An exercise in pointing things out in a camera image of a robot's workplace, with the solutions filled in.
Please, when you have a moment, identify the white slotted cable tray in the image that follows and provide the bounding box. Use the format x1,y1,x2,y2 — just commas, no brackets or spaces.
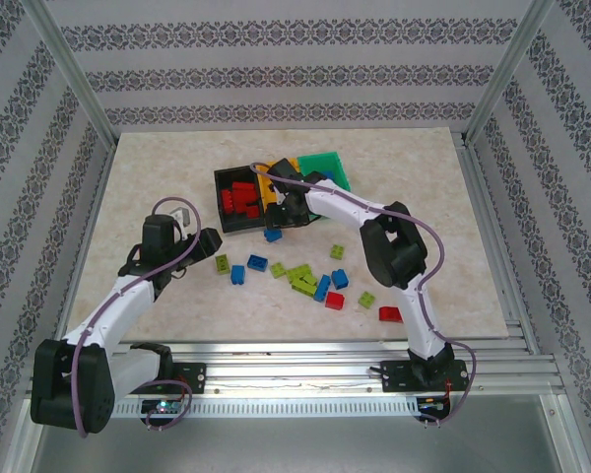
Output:
112,396,420,418

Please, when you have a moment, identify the aluminium frame post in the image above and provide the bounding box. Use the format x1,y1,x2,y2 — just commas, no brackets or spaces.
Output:
22,0,117,148
465,0,556,144

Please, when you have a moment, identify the aluminium mounting rail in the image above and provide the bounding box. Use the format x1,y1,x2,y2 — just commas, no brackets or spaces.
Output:
112,339,558,396

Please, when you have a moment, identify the aluminium side rail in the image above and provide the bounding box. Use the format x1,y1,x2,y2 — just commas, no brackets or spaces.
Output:
458,137,563,390

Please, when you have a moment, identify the black plastic container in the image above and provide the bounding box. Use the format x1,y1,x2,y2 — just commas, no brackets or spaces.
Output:
213,166,270,236

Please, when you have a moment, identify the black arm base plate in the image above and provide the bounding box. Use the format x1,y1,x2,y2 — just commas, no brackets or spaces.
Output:
381,359,467,394
169,362,208,395

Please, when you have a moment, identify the green plastic container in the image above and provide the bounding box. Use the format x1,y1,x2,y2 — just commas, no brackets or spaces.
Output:
295,151,353,223

